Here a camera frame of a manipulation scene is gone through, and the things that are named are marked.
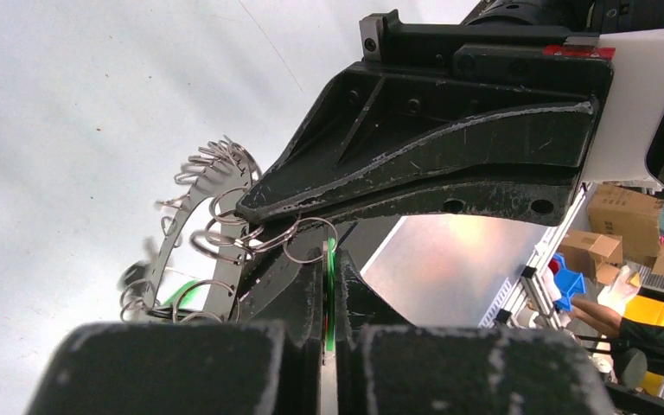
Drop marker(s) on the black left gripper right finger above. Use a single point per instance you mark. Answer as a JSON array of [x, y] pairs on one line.
[[385, 365]]

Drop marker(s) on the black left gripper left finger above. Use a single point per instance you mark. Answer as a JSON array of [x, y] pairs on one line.
[[138, 368]]

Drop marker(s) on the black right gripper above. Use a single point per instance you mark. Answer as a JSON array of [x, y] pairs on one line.
[[492, 118]]

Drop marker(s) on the green key tag with key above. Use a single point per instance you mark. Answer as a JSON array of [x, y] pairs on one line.
[[330, 298]]

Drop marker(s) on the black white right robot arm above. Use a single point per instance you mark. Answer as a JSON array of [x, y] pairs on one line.
[[538, 14]]

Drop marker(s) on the cardboard box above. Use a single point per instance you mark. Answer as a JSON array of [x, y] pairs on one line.
[[619, 211]]

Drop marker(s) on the blue storage bin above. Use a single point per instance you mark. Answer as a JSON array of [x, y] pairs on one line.
[[568, 283]]

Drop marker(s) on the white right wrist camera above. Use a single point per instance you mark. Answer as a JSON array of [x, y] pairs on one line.
[[633, 111]]

